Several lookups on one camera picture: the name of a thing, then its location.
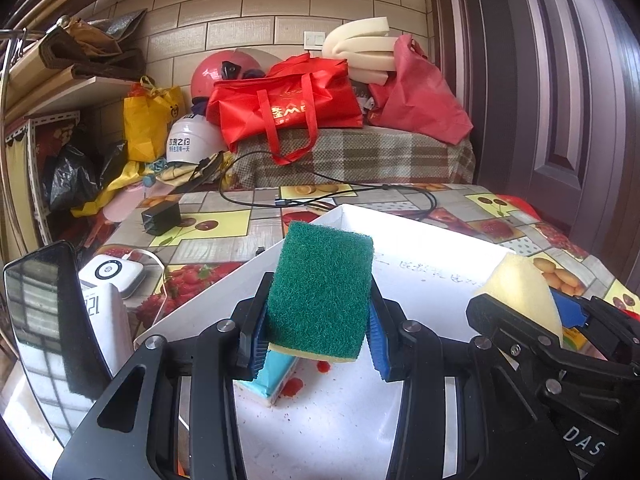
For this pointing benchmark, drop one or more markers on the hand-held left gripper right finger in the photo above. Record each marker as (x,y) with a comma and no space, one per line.
(380,347)

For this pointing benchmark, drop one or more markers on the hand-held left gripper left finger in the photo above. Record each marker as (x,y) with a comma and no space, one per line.
(255,342)

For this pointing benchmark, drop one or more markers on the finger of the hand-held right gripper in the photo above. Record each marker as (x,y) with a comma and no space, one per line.
(570,310)
(505,327)

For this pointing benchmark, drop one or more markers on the printed tissue pack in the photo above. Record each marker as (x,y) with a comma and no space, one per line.
(272,372)

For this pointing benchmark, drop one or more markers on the yellow sponge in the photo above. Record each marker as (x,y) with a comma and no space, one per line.
(515,285)

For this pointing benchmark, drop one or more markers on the green scouring sponge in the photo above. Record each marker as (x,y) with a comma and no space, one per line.
(320,285)

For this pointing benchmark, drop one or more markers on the white cardboard box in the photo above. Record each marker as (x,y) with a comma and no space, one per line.
(425,270)

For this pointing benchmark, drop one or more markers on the red plastic package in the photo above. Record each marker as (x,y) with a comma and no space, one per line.
(517,206)

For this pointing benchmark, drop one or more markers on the white printed box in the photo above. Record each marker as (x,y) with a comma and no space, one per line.
(112,325)

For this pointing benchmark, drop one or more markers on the black power adapter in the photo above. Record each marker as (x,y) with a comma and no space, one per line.
(160,217)

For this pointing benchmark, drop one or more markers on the white round-button device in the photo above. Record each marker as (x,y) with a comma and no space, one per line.
(112,272)

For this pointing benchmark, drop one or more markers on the plaid covered stool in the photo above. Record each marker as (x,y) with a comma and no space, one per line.
(380,155)

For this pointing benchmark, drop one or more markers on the yellow cloth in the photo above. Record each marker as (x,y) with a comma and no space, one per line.
(115,190)

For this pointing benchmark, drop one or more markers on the black phone in orange case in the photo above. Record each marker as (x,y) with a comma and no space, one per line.
(45,320)

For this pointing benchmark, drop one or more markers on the white helmet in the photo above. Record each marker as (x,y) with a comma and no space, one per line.
(192,140)

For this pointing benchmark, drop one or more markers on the brown door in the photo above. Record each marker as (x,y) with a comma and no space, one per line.
(540,85)

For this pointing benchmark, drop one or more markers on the red tote bag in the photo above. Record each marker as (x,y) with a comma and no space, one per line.
(290,105)

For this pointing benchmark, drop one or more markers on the yellow shopping bag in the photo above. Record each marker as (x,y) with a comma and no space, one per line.
(147,125)

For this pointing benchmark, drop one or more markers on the black plastic bag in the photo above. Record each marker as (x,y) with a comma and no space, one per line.
(70,180)

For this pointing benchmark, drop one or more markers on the red nonwoven bag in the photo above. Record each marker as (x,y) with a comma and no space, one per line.
(420,95)

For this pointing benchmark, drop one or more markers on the red helmet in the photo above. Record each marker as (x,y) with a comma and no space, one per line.
(212,77)

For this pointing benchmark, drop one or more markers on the yellow curtain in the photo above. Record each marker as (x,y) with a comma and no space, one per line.
(20,185)

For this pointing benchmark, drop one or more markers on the cream foam strips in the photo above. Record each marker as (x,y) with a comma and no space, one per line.
(360,40)

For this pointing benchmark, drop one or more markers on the wooden shelf board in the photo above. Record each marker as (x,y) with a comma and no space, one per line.
(65,94)

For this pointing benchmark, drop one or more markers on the cardboard pile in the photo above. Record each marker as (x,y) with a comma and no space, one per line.
(85,47)

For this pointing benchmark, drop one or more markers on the chrome metal rack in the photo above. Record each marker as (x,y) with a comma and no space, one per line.
(30,35)

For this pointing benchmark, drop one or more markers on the white wall switch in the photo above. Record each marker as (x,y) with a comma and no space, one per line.
(315,40)

